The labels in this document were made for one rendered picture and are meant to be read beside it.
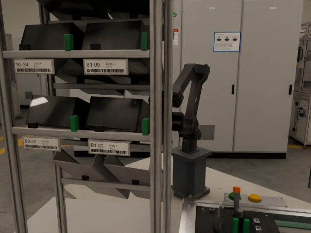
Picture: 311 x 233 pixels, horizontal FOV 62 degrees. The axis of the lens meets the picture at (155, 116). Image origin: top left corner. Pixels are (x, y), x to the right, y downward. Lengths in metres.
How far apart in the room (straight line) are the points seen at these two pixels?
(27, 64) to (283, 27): 3.71
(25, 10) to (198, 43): 6.60
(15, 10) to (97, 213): 8.67
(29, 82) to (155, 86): 8.26
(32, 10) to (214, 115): 6.89
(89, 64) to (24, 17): 8.81
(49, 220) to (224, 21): 3.28
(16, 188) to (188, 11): 3.36
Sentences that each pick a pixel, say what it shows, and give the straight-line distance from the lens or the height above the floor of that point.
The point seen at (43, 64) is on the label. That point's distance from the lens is 0.56.
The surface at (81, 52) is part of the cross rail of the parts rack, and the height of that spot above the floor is 1.47.
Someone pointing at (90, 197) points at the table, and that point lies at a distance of 1.24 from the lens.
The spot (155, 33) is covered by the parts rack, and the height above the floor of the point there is 1.50.
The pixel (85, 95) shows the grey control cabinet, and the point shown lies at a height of 0.95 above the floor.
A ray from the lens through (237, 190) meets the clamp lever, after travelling 0.85.
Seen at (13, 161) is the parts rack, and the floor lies 1.24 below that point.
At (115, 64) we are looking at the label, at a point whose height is 1.45.
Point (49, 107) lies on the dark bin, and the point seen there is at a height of 1.35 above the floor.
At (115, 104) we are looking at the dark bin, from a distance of 0.58.
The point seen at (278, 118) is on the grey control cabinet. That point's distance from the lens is 4.13.
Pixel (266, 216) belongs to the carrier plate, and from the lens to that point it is 0.94.
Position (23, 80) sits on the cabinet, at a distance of 8.77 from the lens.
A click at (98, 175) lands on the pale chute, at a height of 1.14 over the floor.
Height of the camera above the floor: 1.45
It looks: 12 degrees down
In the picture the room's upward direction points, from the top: straight up
